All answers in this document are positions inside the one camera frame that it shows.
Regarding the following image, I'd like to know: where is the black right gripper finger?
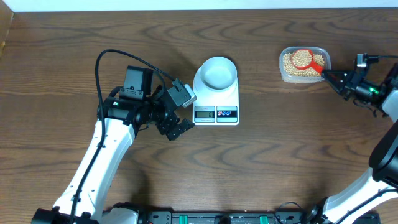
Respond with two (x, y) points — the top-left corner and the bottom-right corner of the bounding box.
(322, 70), (356, 82)
(326, 80), (346, 95)

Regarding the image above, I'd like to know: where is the red measuring scoop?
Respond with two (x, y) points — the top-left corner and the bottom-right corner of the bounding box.
(290, 49), (323, 74)

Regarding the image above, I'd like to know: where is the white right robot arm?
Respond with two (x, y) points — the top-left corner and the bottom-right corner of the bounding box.
(304, 64), (397, 223)

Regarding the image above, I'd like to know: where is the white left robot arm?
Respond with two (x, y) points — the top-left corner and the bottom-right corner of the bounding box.
(32, 66), (196, 224)

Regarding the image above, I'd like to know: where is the white digital kitchen scale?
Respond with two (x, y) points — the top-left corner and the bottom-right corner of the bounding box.
(192, 72), (240, 126)

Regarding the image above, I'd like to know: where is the white round bowl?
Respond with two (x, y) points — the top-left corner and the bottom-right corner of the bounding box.
(199, 57), (238, 90)

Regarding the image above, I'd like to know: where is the pile of soybeans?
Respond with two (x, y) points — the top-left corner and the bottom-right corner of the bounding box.
(282, 52), (325, 77)

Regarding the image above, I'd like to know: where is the clear plastic container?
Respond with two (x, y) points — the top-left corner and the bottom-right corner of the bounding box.
(279, 47), (331, 83)

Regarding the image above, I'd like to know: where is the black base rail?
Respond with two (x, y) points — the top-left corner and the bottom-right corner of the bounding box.
(105, 202), (382, 224)

